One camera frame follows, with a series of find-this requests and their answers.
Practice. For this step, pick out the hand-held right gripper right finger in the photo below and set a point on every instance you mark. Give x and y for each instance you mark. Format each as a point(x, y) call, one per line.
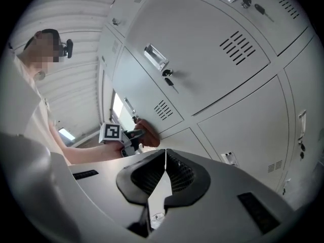
point(222, 194)

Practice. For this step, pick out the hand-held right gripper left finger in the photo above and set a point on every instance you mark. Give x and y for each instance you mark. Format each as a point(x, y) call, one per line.
point(106, 183)

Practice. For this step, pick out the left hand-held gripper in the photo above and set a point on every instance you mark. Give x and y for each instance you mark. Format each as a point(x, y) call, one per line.
point(110, 133)

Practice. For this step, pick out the brown wiping cloth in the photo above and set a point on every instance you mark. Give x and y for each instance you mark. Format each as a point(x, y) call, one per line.
point(150, 135)

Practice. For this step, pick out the grey metal locker door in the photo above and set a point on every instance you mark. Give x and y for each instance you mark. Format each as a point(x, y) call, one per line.
point(141, 85)

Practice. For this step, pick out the person's left forearm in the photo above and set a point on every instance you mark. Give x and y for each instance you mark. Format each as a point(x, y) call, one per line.
point(88, 154)

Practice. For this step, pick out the grey metal locker cabinet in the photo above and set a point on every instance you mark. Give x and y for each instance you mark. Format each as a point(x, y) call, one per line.
point(215, 59)

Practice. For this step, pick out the black-framed window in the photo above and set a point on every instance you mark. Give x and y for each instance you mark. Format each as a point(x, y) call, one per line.
point(117, 105)

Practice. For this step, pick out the rectangular ceiling light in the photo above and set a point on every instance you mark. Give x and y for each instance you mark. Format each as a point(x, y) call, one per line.
point(67, 133)

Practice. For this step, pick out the person in white shirt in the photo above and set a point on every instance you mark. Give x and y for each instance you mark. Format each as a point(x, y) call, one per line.
point(25, 105)

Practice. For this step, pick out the person's head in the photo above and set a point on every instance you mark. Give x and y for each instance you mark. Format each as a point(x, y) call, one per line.
point(38, 57)

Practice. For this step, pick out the black head-mounted camera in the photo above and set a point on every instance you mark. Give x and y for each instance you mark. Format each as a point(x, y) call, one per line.
point(69, 48)

